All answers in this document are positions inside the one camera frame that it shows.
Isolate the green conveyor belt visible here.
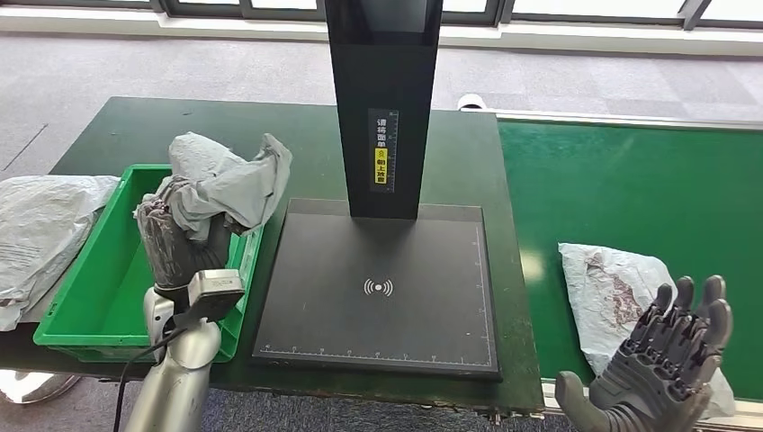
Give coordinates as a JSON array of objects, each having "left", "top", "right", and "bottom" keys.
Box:
[{"left": 498, "top": 119, "right": 763, "bottom": 401}]

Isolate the white window sill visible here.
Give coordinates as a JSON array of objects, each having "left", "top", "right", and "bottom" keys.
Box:
[{"left": 0, "top": 6, "right": 763, "bottom": 59}]

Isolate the white conveyor roller cap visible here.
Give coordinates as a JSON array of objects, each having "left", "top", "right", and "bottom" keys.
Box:
[{"left": 457, "top": 93, "right": 490, "bottom": 113}]

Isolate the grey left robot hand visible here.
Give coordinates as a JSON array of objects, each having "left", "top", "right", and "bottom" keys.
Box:
[{"left": 134, "top": 190, "right": 248, "bottom": 293}]

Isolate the black yellow warning label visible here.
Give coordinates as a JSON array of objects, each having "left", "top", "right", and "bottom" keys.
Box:
[{"left": 367, "top": 107, "right": 399, "bottom": 194}]

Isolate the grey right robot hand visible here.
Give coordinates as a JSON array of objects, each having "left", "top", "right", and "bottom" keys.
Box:
[{"left": 554, "top": 274, "right": 734, "bottom": 432}]

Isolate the grey parcel bag brown stain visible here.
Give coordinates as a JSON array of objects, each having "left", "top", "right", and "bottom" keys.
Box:
[
  {"left": 133, "top": 131, "right": 293, "bottom": 243},
  {"left": 558, "top": 242, "right": 737, "bottom": 420}
]

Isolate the silver conveyor frame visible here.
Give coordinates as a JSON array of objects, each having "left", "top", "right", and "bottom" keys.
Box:
[{"left": 459, "top": 107, "right": 763, "bottom": 432}]

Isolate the flat white printed parcel bag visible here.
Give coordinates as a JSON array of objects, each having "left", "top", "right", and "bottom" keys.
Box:
[{"left": 0, "top": 174, "right": 121, "bottom": 332}]

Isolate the green plastic crate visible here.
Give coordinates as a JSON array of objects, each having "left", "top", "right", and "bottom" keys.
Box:
[{"left": 33, "top": 164, "right": 266, "bottom": 364}]

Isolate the dark green table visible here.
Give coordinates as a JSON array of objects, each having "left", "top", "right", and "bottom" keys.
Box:
[{"left": 0, "top": 96, "right": 546, "bottom": 419}]

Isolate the dark window frame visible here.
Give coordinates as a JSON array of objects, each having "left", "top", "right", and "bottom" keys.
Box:
[{"left": 0, "top": 0, "right": 763, "bottom": 31}]

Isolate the round silver metal base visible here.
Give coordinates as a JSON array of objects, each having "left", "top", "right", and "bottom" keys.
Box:
[{"left": 0, "top": 368, "right": 84, "bottom": 405}]

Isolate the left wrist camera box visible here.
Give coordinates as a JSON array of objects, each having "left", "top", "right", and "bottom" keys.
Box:
[{"left": 187, "top": 269, "right": 247, "bottom": 326}]

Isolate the black inbound scanner machine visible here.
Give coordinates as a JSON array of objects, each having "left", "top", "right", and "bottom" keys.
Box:
[{"left": 251, "top": 0, "right": 502, "bottom": 381}]

